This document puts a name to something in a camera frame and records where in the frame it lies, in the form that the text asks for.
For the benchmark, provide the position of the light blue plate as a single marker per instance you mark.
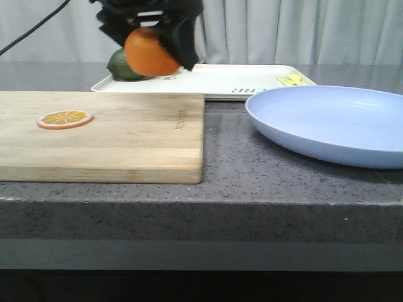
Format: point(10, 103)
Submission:
point(343, 125)

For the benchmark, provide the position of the wooden cutting board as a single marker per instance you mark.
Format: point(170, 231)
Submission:
point(133, 138)

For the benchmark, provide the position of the orange slice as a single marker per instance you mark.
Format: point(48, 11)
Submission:
point(61, 120)

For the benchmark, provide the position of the cream rectangular tray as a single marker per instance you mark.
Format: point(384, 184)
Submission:
point(214, 81)

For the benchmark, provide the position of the green lime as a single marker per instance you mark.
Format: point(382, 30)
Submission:
point(119, 68)

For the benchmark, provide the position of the orange fruit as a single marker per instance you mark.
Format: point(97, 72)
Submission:
point(146, 56)

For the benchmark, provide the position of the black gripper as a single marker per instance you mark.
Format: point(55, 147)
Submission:
point(175, 29)

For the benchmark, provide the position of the grey curtain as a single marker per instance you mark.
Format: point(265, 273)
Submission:
point(227, 32)

